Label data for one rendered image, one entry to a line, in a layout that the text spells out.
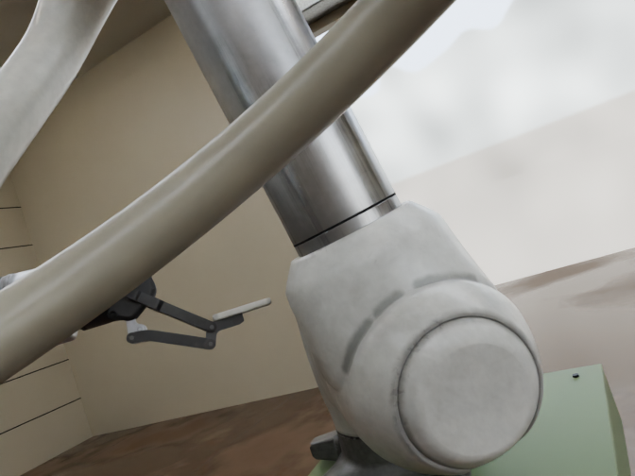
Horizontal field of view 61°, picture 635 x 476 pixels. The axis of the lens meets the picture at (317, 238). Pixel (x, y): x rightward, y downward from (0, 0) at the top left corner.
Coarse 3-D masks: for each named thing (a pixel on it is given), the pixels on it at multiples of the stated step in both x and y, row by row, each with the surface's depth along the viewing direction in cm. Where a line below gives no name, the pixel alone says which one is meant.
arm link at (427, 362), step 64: (192, 0) 43; (256, 0) 42; (256, 64) 42; (320, 192) 43; (384, 192) 44; (320, 256) 42; (384, 256) 40; (448, 256) 41; (320, 320) 42; (384, 320) 38; (448, 320) 36; (512, 320) 38; (384, 384) 36; (448, 384) 36; (512, 384) 36; (384, 448) 39; (448, 448) 36
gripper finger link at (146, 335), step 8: (128, 336) 60; (136, 336) 60; (144, 336) 61; (152, 336) 61; (160, 336) 61; (168, 336) 61; (176, 336) 61; (184, 336) 61; (192, 336) 62; (176, 344) 61; (184, 344) 61; (192, 344) 61; (200, 344) 62; (208, 344) 62
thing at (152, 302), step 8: (128, 296) 60; (136, 296) 61; (144, 296) 61; (144, 304) 61; (152, 304) 61; (160, 304) 61; (168, 304) 62; (160, 312) 63; (168, 312) 62; (176, 312) 62; (184, 312) 62; (184, 320) 62; (192, 320) 62; (200, 320) 62; (208, 320) 62; (200, 328) 62; (208, 328) 62
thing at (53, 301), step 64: (384, 0) 22; (448, 0) 22; (320, 64) 22; (384, 64) 23; (256, 128) 23; (320, 128) 24; (192, 192) 23; (64, 256) 21; (128, 256) 22; (0, 320) 20; (64, 320) 21
